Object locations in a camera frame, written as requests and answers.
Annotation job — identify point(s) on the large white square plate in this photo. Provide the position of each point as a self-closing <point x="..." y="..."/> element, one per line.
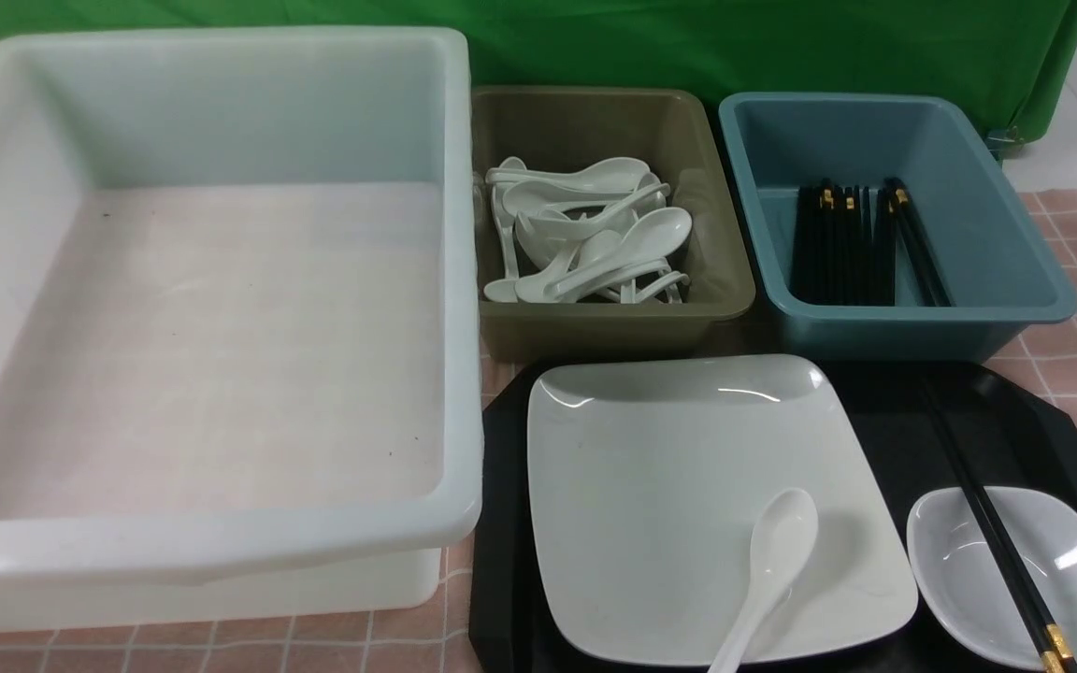
<point x="646" y="481"/>

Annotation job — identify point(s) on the white ceramic soup spoon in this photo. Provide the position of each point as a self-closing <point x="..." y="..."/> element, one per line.
<point x="782" y="542"/>

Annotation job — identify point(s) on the small white sauce dish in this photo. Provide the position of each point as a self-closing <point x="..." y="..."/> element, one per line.
<point x="960" y="580"/>

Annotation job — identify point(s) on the black chopstick gold tip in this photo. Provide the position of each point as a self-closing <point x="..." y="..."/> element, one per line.
<point x="997" y="542"/>

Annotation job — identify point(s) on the white spoon left of pile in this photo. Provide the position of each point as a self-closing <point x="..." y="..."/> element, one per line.
<point x="502" y="290"/>

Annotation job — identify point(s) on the white spoon of pile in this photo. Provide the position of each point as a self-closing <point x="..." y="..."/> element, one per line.
<point x="615" y="175"/>
<point x="502" y="290"/>
<point x="654" y="237"/>

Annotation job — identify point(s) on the white spoon right of pile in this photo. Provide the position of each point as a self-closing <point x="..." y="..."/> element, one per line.
<point x="654" y="237"/>

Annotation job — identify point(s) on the white spoon top of pile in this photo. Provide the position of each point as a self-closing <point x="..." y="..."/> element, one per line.
<point x="615" y="175"/>

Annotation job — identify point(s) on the olive plastic spoon bin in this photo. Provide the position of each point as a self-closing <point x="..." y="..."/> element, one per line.
<point x="567" y="129"/>

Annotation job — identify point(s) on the black chopsticks bundle in bin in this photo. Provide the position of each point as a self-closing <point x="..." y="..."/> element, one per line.
<point x="856" y="246"/>

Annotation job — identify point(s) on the large white plastic bin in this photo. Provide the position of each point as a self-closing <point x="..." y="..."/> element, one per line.
<point x="240" y="374"/>

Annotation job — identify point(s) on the blue plastic chopstick bin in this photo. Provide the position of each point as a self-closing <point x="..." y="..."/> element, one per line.
<point x="1002" y="274"/>

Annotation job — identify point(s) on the black plastic serving tray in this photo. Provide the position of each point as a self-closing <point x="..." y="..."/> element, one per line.
<point x="1011" y="438"/>

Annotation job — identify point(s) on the pink checkered tablecloth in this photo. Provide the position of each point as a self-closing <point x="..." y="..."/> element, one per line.
<point x="433" y="637"/>

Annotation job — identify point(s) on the green backdrop cloth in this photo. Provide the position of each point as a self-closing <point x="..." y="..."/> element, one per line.
<point x="1002" y="62"/>

